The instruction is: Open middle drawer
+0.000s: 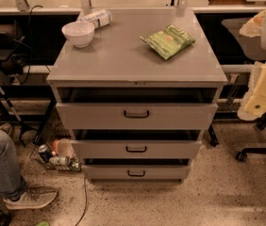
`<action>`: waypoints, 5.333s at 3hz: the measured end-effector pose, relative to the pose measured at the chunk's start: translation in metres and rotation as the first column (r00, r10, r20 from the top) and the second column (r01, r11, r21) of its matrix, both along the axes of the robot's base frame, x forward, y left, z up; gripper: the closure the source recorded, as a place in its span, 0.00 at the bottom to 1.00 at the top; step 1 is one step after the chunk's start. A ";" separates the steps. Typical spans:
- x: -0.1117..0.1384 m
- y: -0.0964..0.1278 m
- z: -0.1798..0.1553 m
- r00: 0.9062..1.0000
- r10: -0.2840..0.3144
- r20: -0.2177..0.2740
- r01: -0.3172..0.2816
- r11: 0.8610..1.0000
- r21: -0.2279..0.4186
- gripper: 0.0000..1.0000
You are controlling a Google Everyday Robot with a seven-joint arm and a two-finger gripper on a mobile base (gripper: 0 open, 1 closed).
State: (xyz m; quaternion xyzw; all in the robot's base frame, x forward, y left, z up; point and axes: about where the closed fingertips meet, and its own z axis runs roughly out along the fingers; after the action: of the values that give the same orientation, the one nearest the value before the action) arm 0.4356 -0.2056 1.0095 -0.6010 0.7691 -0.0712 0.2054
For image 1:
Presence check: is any black floor cable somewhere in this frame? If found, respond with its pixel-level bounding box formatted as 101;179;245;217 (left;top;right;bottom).
75;176;89;226

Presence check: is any black office chair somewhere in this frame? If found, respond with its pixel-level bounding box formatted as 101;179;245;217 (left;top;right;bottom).
221;17;266;164

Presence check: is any grey top drawer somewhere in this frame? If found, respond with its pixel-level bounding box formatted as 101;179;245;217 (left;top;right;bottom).
56;103;217;130

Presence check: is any grey sneaker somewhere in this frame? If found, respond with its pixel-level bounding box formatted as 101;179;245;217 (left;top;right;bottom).
4;186;58;210

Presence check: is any white ceramic bowl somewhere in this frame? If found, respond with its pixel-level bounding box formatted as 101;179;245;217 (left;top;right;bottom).
61;21;94;48

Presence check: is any grey drawer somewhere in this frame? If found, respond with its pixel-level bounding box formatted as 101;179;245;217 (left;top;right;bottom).
56;103;217;130
72;140;202;159
82;165;191;181

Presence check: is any wire basket of cans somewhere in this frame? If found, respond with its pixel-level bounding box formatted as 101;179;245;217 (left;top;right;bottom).
30;122;81;172

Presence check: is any white plastic snack package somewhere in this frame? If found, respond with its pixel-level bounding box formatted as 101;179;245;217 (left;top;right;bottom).
81;9;112;29

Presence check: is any silver green can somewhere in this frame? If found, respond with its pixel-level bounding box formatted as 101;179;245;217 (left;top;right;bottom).
49;155;71;166

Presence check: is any green chip bag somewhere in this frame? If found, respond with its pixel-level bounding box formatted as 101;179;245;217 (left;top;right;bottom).
140;24;195;60

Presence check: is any grey drawer cabinet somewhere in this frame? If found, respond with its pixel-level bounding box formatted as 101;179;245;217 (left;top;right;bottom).
46;7;229;184

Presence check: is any dark soda can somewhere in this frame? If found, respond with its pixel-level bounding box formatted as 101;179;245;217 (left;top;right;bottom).
38;144;52;163

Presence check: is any grey bottom drawer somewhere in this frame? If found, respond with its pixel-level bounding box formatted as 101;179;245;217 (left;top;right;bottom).
82;165;191;181

